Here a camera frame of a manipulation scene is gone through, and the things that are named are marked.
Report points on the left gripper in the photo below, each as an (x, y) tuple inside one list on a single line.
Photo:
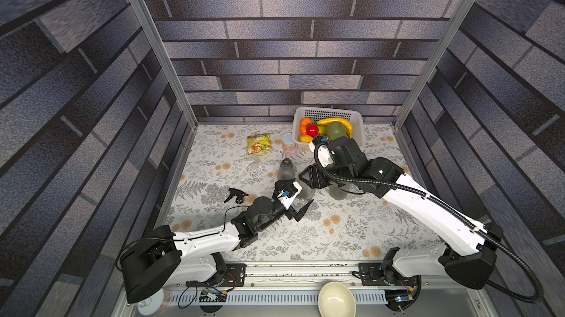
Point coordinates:
[(301, 212)]

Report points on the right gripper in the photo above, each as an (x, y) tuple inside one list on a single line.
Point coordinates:
[(318, 176)]

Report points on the grey translucent spray bottle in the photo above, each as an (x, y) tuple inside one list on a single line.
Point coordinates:
[(307, 192), (337, 192), (286, 170)]

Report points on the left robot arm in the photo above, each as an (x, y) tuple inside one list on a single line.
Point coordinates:
[(166, 258)]

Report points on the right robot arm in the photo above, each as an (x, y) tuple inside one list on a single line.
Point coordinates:
[(463, 255)]

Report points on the red apple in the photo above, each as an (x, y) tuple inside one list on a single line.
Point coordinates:
[(312, 130)]

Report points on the green round fruit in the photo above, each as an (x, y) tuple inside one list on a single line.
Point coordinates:
[(336, 130)]

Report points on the yellow banana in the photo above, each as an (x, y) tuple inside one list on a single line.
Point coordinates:
[(322, 124)]

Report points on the yellow snack bag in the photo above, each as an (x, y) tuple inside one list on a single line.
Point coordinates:
[(259, 143)]

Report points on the cream ceramic bowl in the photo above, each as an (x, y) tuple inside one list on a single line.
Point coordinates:
[(336, 300)]

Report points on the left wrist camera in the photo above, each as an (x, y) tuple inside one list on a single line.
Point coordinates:
[(288, 194)]

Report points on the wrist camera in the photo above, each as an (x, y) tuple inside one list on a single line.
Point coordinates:
[(323, 153), (288, 194)]

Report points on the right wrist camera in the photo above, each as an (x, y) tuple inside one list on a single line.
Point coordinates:
[(323, 153)]

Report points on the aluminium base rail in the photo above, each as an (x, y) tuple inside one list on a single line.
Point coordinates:
[(294, 283)]

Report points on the right aluminium frame post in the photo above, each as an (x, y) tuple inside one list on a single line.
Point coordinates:
[(430, 65)]

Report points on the aluminium frame post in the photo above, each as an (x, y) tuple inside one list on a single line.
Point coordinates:
[(430, 65), (147, 24)]

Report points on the left aluminium frame post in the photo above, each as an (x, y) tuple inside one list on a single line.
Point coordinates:
[(147, 24)]

